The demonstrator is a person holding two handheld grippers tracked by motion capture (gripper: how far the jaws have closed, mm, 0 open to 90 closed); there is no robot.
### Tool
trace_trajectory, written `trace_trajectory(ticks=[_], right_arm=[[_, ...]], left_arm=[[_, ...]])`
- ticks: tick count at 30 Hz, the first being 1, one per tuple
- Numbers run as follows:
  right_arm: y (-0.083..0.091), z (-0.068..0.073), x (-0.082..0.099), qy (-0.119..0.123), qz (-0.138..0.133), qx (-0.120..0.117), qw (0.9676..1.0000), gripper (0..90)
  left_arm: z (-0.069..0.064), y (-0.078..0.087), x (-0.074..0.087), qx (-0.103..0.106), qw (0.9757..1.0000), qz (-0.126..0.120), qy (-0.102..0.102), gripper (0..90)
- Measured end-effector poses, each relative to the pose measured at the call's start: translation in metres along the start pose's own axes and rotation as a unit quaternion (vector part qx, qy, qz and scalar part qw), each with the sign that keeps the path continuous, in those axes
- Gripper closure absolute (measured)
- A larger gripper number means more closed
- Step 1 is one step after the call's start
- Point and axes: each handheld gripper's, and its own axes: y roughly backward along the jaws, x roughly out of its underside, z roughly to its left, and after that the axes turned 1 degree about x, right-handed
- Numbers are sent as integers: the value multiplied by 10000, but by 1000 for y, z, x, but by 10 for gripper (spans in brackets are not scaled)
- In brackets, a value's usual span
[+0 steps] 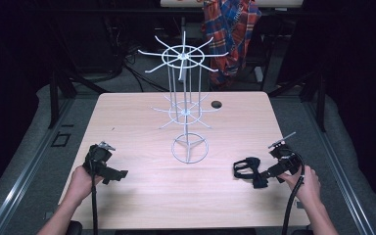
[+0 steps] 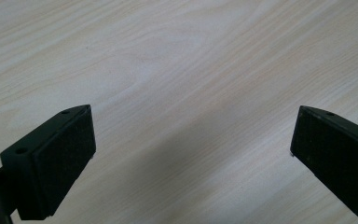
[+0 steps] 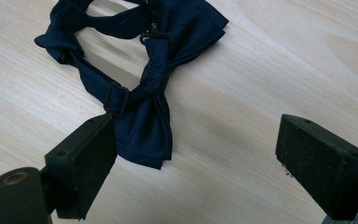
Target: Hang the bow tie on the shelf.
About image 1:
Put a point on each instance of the aluminium floor rail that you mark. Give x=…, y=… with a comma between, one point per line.
x=346, y=189
x=19, y=182

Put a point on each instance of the black glasses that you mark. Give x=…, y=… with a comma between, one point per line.
x=245, y=168

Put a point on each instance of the plaid hanging cloth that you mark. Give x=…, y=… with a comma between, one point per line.
x=230, y=36

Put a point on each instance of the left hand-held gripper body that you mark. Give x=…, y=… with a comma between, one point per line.
x=97, y=156

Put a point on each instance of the black metal frame stand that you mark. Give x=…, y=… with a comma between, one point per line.
x=53, y=101
x=321, y=104

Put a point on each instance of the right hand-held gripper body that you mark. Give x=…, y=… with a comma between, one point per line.
x=287, y=161

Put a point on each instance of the person's right hand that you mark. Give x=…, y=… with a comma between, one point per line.
x=308, y=187

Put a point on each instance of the person's left hand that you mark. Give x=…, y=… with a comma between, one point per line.
x=80, y=186

